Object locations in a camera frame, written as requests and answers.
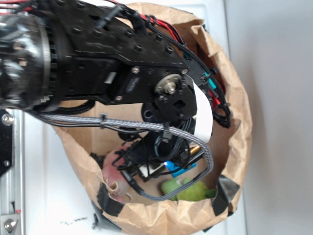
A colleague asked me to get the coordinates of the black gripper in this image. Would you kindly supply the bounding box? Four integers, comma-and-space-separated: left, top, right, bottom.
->
116, 132, 204, 182

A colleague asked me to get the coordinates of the blue wooden block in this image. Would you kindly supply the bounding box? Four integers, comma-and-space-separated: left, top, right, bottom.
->
164, 161, 197, 178

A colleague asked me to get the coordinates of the green plush toy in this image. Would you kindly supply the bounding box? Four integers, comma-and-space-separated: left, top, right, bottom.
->
160, 177, 217, 201

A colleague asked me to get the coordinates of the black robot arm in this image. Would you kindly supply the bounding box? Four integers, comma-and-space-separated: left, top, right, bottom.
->
0, 0, 213, 182

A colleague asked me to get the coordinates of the pink plush toy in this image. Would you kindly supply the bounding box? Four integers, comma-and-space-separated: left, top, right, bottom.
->
102, 144, 133, 203

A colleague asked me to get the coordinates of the brown paper bag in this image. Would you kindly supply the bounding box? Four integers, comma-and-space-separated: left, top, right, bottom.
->
55, 2, 252, 235

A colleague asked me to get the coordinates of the white plastic tray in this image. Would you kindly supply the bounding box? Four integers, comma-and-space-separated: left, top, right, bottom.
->
21, 0, 247, 235

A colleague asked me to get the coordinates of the black mounting plate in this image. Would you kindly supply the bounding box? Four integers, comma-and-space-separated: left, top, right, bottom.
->
0, 110, 13, 176

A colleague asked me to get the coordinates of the white ribbon cable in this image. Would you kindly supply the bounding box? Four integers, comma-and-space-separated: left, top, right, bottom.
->
187, 74, 213, 143

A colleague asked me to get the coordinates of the grey braided cable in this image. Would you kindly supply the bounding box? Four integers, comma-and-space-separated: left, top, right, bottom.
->
36, 111, 215, 202

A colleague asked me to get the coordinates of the red and black wire bundle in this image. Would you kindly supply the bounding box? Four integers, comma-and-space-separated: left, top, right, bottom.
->
0, 0, 232, 129

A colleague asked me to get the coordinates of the thin black cable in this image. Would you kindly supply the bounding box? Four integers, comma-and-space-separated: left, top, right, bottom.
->
52, 119, 196, 172

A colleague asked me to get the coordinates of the aluminium frame rail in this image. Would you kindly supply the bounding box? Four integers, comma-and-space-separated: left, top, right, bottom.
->
0, 109, 26, 235

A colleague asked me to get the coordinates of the silver corner bracket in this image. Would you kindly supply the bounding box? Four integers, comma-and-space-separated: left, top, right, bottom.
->
0, 213, 22, 235

